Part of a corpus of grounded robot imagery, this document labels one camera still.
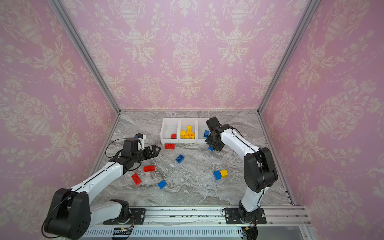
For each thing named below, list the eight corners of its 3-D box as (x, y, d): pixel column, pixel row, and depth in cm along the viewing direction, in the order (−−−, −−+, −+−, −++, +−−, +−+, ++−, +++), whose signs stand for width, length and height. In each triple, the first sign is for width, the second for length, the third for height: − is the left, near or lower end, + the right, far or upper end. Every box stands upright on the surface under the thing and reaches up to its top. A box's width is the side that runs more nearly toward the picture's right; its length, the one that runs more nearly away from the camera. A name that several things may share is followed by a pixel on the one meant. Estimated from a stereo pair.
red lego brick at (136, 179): (137, 186, 86) (135, 184, 84) (132, 177, 89) (131, 175, 87) (142, 182, 87) (141, 180, 85) (137, 174, 91) (136, 172, 89)
